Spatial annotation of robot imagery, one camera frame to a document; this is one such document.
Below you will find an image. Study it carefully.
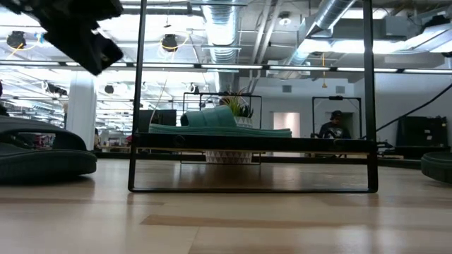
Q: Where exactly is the wooden shelf black metal frame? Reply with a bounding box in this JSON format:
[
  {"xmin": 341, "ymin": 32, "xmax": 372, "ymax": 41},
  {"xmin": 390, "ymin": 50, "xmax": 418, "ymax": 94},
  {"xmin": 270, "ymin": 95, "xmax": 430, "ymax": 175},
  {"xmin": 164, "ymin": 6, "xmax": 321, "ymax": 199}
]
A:
[{"xmin": 127, "ymin": 0, "xmax": 379, "ymax": 193}]

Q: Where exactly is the potted succulent patterned white pot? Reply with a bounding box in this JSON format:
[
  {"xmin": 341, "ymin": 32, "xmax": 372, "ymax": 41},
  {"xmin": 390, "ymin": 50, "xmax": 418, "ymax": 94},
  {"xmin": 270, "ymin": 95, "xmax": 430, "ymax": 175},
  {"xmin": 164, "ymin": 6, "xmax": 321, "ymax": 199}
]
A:
[{"xmin": 206, "ymin": 92, "xmax": 254, "ymax": 165}]

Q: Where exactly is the silver round ceiling duct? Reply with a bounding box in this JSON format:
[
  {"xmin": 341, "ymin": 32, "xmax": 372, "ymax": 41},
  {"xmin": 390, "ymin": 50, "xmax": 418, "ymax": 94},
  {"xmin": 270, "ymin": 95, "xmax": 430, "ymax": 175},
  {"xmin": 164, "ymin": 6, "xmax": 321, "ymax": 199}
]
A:
[{"xmin": 203, "ymin": 0, "xmax": 244, "ymax": 93}]

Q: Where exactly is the silver slanted ceiling duct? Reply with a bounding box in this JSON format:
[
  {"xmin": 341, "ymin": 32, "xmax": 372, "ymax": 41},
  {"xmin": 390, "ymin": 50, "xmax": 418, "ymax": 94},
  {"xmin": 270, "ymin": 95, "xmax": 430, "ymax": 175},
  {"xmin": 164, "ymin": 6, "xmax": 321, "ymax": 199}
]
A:
[{"xmin": 282, "ymin": 0, "xmax": 357, "ymax": 68}]

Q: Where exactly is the long ceiling light strip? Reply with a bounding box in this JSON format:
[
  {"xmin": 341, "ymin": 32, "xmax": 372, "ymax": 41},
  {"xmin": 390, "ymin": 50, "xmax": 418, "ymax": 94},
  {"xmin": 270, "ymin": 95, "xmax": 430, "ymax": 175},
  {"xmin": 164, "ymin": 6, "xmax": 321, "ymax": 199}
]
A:
[{"xmin": 0, "ymin": 60, "xmax": 452, "ymax": 75}]

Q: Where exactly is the black aluminium table frame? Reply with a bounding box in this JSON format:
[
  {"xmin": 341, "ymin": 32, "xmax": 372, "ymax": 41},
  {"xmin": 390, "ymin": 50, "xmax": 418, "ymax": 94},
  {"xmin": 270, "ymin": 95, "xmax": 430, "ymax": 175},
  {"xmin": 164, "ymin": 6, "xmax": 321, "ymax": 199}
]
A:
[{"xmin": 95, "ymin": 150, "xmax": 423, "ymax": 169}]

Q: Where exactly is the yellow pendant cord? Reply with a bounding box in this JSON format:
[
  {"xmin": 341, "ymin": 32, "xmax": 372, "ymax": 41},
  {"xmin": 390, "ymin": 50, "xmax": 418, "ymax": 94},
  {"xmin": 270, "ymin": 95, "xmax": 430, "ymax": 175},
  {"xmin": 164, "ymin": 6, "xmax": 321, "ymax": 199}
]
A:
[{"xmin": 320, "ymin": 52, "xmax": 328, "ymax": 89}]

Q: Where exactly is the black slide sandal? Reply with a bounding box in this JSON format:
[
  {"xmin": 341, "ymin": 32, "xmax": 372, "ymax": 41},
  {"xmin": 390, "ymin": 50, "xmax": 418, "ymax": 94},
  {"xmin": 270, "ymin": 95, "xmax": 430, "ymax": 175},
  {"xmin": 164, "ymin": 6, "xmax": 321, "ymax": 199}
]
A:
[
  {"xmin": 420, "ymin": 151, "xmax": 452, "ymax": 184},
  {"xmin": 0, "ymin": 115, "xmax": 98, "ymax": 185}
]

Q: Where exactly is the black equipment case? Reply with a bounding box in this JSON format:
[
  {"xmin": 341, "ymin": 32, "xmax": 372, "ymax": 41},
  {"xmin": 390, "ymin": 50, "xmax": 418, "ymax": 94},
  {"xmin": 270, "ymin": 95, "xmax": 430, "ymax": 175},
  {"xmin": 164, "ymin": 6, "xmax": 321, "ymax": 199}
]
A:
[{"xmin": 395, "ymin": 115, "xmax": 449, "ymax": 159}]

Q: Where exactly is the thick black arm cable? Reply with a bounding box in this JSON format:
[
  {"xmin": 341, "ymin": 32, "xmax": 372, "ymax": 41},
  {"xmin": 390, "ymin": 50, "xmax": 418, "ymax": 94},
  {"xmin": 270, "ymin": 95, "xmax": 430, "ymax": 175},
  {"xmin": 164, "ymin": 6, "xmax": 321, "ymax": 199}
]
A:
[{"xmin": 360, "ymin": 83, "xmax": 452, "ymax": 139}]

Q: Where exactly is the black metal frame stand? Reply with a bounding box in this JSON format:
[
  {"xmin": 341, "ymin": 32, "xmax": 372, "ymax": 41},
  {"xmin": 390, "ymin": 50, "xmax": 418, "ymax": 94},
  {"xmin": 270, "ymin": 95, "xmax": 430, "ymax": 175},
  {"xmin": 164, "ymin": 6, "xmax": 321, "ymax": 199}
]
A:
[{"xmin": 311, "ymin": 95, "xmax": 362, "ymax": 139}]

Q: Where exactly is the white pillar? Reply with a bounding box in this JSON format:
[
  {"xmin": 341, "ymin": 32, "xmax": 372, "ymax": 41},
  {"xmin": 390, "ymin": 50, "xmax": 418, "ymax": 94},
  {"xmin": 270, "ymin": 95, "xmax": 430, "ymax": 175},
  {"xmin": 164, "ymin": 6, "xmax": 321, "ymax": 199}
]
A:
[{"xmin": 66, "ymin": 72, "xmax": 97, "ymax": 151}]

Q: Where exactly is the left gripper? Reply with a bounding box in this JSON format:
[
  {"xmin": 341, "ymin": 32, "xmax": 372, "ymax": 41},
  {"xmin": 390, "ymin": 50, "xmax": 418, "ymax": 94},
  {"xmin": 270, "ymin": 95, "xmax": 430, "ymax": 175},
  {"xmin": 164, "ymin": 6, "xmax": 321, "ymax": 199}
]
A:
[{"xmin": 35, "ymin": 0, "xmax": 124, "ymax": 77}]

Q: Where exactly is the black cabinet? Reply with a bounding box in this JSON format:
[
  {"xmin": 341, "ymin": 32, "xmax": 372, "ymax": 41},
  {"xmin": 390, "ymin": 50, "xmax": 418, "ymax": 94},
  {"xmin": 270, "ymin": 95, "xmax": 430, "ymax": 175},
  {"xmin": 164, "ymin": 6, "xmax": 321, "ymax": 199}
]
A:
[{"xmin": 138, "ymin": 109, "xmax": 177, "ymax": 133}]

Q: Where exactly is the black round ceiling lamp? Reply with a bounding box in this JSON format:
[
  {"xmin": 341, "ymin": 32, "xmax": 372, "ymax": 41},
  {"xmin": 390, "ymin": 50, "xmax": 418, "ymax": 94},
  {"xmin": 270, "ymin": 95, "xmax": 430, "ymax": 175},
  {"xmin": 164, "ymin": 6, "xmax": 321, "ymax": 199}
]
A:
[
  {"xmin": 6, "ymin": 30, "xmax": 26, "ymax": 49},
  {"xmin": 161, "ymin": 34, "xmax": 179, "ymax": 53}
]

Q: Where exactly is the green slide sandal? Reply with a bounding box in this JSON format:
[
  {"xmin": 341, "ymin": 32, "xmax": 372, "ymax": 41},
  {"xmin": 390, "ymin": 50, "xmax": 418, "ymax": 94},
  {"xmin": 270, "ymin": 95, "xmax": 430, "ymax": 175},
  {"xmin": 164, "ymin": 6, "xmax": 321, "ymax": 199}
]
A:
[{"xmin": 148, "ymin": 104, "xmax": 293, "ymax": 139}]

